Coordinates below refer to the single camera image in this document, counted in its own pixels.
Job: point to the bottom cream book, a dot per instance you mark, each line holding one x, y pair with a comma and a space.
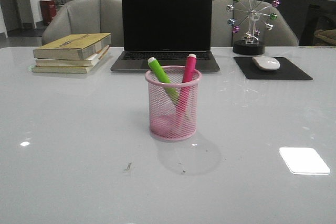
63, 69

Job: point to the green marker pen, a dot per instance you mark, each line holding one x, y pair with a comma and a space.
163, 78

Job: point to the grey open laptop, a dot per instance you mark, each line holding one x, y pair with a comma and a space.
168, 30

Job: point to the top yellow book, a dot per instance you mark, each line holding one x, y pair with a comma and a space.
73, 47

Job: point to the grey armchair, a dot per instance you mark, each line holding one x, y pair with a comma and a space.
87, 17
228, 27

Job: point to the left grey armchair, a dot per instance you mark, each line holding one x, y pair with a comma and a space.
87, 17

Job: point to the red bin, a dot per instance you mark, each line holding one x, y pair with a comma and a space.
48, 10

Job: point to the middle cream book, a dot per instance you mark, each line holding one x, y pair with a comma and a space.
88, 62

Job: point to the cream book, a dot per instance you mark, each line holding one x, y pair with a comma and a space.
88, 62
63, 69

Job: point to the ferris wheel desk ornament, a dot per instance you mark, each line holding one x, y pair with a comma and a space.
247, 16

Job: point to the black mouse pad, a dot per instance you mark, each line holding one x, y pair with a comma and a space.
287, 70

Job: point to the white computer mouse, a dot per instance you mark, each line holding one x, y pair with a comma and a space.
266, 63

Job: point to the pink marker pen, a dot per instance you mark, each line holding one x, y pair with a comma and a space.
190, 68

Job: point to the right grey armchair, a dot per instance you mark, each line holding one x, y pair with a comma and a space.
228, 27

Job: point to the pink mesh pen holder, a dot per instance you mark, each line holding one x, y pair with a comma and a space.
173, 105

